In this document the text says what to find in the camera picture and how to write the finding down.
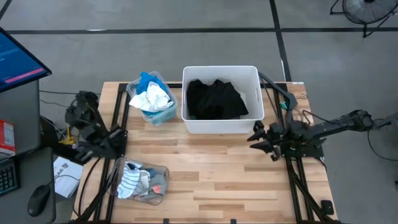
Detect white cloth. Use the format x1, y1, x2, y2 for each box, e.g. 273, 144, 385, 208
129, 81, 174, 113

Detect blue fleece cloth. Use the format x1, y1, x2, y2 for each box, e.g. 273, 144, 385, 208
136, 71, 169, 96

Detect black floor fan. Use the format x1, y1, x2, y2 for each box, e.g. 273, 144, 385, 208
329, 0, 398, 39

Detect small black box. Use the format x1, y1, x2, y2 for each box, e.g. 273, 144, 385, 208
320, 200, 335, 216

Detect black aluminium table frame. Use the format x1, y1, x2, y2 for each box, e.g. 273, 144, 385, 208
70, 81, 341, 224

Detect computer monitor blue screen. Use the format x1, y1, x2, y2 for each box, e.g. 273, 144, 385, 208
0, 27, 53, 93

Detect low clear plastic bin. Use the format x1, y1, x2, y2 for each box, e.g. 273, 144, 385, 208
107, 157, 170, 206

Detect white striped sock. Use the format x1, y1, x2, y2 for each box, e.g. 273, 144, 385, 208
117, 162, 141, 199

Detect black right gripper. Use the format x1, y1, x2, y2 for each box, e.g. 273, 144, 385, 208
247, 121, 292, 161

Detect teal garment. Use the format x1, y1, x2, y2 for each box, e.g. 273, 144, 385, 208
144, 105, 178, 126

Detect red white box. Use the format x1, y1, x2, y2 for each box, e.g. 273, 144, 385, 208
0, 119, 16, 156

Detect white printed paper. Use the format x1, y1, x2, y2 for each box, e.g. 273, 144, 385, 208
52, 156, 84, 199

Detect black computer mouse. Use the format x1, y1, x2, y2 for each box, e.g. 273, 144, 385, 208
27, 184, 52, 218

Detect white perforated plastic basket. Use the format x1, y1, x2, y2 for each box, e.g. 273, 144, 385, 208
181, 65, 266, 134

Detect grey sock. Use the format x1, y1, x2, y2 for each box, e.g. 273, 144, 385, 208
136, 169, 167, 202

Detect tall clear plastic bin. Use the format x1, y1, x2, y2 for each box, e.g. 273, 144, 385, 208
126, 70, 178, 127

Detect black keyboard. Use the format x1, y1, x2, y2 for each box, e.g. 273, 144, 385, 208
0, 158, 21, 197

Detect grey desk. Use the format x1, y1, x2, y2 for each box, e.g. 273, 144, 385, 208
0, 79, 57, 224

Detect black garment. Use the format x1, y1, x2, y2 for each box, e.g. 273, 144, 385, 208
185, 78, 249, 121

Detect black camera boom strut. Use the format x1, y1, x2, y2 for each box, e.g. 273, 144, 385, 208
257, 72, 299, 110

